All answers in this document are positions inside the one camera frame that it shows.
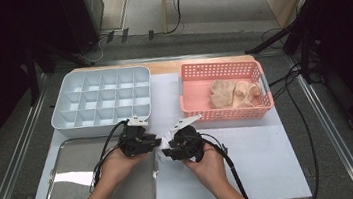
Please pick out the pale peach sock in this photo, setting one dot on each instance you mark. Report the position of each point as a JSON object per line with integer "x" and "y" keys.
{"x": 243, "y": 102}
{"x": 247, "y": 88}

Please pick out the beige sock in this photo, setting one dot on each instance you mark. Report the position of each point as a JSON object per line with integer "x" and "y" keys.
{"x": 221, "y": 101}
{"x": 223, "y": 87}

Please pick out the person's right hand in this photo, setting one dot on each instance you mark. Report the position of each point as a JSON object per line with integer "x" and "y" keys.
{"x": 211, "y": 169}

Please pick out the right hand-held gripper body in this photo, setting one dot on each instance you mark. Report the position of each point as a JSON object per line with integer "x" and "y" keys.
{"x": 189, "y": 143}

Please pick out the person's left hand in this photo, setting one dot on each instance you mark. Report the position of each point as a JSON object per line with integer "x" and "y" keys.
{"x": 116, "y": 166}

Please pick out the metal tray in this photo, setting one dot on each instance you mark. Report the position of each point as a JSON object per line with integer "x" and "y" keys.
{"x": 74, "y": 191}

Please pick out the small black floor block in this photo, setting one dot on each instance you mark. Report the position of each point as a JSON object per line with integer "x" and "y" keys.
{"x": 110, "y": 36}
{"x": 125, "y": 35}
{"x": 151, "y": 35}

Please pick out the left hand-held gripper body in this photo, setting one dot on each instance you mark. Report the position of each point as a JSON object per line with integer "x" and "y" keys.
{"x": 132, "y": 143}

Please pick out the pink perforated plastic basket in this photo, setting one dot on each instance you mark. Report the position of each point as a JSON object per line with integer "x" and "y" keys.
{"x": 197, "y": 97}

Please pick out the white sock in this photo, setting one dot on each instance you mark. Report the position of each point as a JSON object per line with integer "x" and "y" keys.
{"x": 162, "y": 155}
{"x": 172, "y": 135}

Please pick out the white divided organizer box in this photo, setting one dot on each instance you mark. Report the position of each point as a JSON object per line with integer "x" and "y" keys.
{"x": 100, "y": 99}

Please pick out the black cabinet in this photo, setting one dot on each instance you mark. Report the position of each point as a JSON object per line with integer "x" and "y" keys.
{"x": 81, "y": 16}

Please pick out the black metal stand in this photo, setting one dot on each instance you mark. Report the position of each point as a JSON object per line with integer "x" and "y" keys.
{"x": 268, "y": 39}
{"x": 32, "y": 79}

